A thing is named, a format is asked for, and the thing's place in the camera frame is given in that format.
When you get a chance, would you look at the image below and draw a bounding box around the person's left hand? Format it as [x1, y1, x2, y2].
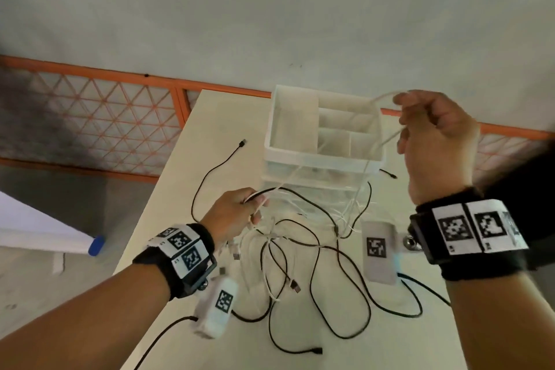
[200, 188, 269, 250]

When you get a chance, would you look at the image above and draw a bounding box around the person's right hand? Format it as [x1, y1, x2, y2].
[392, 90, 482, 206]

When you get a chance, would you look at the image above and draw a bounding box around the black charging cable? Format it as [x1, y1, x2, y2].
[246, 187, 341, 238]

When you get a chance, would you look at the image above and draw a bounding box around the white charging cable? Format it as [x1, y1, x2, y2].
[244, 90, 410, 227]

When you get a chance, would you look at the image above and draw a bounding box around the person's left forearm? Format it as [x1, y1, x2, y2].
[0, 263, 172, 370]

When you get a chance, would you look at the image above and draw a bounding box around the person's right forearm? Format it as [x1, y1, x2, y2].
[444, 272, 555, 370]

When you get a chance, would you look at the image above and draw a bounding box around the white plastic drawer organizer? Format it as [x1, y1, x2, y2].
[260, 85, 387, 216]

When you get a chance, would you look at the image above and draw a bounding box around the black left wristband with markers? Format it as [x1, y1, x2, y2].
[132, 223, 217, 300]

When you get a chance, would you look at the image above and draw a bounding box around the black wristband with markers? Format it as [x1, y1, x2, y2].
[132, 223, 217, 300]
[408, 187, 532, 281]

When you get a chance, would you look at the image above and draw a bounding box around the black right wristband with markers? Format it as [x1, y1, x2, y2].
[408, 187, 532, 281]

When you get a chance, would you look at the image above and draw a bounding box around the orange mesh fence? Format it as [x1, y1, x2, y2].
[0, 55, 555, 186]

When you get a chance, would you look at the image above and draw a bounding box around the white board with blue cap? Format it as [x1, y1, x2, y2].
[0, 191, 106, 257]

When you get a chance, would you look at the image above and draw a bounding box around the bundle of white cables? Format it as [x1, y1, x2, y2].
[223, 209, 304, 302]

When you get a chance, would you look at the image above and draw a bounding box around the thin black cable small plug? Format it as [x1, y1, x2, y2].
[191, 139, 249, 223]

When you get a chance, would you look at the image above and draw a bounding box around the black cable with silver plug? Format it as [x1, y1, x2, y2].
[259, 239, 302, 294]

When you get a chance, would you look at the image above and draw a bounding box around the black cable with angled plug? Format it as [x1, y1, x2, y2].
[339, 169, 398, 239]

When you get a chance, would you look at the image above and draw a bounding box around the long black looped cable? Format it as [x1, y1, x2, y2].
[260, 218, 423, 356]

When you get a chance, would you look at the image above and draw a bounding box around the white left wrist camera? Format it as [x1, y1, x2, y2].
[192, 276, 240, 339]

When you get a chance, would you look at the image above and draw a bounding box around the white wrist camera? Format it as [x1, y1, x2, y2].
[192, 276, 240, 339]
[361, 220, 399, 286]

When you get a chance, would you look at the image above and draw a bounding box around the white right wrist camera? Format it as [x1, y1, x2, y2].
[361, 220, 399, 286]

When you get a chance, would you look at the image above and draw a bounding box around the black right camera cable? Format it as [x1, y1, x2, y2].
[397, 273, 452, 307]

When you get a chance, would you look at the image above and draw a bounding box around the black camera cable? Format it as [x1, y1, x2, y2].
[397, 273, 452, 307]
[134, 316, 198, 370]

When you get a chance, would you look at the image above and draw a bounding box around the black left camera cable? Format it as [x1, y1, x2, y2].
[134, 316, 198, 370]

